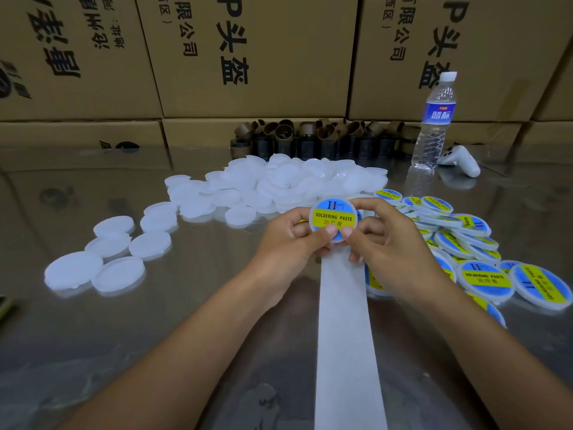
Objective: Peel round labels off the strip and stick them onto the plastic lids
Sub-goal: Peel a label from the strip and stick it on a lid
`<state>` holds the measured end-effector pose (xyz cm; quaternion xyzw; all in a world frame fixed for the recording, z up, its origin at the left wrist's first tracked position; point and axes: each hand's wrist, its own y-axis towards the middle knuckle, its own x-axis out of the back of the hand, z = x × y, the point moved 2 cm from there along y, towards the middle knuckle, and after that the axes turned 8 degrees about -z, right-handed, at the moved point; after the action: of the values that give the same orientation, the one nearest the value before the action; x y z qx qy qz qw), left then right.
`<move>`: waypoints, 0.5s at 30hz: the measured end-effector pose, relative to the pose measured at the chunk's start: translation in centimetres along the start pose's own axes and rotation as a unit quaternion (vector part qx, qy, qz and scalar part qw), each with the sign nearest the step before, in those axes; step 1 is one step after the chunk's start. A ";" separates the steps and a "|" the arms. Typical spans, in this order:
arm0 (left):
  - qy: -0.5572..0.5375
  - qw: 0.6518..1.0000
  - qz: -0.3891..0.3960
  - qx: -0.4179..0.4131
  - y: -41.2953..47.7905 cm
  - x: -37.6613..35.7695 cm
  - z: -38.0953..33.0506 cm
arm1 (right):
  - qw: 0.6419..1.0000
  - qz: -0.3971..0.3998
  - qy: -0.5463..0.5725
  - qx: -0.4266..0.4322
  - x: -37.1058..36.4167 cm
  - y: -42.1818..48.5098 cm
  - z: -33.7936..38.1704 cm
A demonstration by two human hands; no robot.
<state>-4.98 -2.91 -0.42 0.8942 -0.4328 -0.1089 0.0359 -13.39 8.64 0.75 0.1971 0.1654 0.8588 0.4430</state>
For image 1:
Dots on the person's left forearm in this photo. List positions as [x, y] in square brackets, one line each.
[166, 371]

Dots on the stack of brown cardboard boxes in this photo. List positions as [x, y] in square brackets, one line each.
[260, 58]

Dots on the white handheld controller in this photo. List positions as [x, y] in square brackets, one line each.
[460, 161]

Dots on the person's right forearm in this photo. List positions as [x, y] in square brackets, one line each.
[510, 371]

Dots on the row of dark cardboard tubes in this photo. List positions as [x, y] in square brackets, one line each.
[300, 140]

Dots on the clear plastic water bottle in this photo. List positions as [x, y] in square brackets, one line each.
[434, 121]

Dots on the person's left hand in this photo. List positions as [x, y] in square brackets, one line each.
[282, 255]

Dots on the sticker roll with backing strip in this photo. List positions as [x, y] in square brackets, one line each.
[349, 362]

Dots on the pile of white plastic lids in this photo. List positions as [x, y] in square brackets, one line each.
[260, 183]

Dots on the person's right hand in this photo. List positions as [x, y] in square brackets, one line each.
[398, 251]

